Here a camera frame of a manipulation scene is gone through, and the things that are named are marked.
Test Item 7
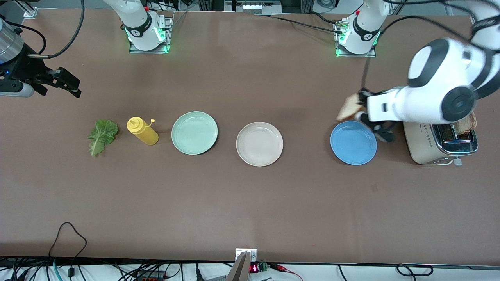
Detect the long black table cable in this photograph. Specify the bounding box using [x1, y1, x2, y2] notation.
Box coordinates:
[254, 14, 344, 35]

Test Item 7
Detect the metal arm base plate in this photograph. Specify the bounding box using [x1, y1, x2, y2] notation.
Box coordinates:
[129, 12, 175, 54]
[335, 18, 377, 58]

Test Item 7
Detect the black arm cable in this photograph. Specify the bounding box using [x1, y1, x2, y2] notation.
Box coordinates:
[27, 0, 85, 59]
[361, 0, 479, 92]

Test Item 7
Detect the pale green plate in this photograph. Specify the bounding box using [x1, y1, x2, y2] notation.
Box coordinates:
[171, 111, 218, 156]

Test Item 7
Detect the green lettuce leaf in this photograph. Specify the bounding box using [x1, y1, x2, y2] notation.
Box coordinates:
[87, 119, 120, 157]

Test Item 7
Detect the lit control box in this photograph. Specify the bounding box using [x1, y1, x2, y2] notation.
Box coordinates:
[225, 0, 282, 15]

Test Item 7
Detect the small white bracket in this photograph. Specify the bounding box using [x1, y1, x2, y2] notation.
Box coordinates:
[235, 248, 257, 263]

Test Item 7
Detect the black coiled cable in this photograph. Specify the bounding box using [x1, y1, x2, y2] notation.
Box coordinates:
[396, 264, 434, 277]

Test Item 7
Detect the black looped cable with plug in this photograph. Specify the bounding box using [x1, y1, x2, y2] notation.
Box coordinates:
[49, 222, 87, 281]

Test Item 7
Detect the short black table cable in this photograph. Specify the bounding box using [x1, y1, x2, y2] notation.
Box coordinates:
[308, 12, 341, 26]

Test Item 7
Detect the beige plate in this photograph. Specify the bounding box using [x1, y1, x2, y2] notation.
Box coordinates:
[236, 121, 284, 167]

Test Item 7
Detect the aluminium frame post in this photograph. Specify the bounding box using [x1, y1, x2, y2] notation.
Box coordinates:
[15, 0, 38, 19]
[391, 0, 409, 16]

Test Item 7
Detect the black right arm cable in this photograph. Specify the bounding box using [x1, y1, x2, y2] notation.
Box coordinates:
[27, 0, 85, 59]

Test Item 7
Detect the yellow squeeze bottle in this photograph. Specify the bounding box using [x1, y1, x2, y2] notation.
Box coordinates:
[127, 116, 159, 146]

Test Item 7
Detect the aluminium profile bar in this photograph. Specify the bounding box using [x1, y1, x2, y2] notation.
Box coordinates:
[226, 251, 250, 281]

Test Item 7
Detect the beige chrome toaster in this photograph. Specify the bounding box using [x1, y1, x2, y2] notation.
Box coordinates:
[402, 117, 479, 166]

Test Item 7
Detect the blue plate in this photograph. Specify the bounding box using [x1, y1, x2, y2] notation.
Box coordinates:
[330, 120, 378, 166]

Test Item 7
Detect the toasted bread slice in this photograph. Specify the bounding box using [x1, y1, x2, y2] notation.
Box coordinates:
[337, 94, 366, 122]
[455, 111, 478, 136]

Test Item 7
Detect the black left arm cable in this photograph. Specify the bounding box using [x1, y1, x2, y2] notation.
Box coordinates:
[361, 0, 479, 92]

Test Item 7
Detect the red clip lead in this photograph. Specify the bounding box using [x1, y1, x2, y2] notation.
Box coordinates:
[270, 263, 303, 281]

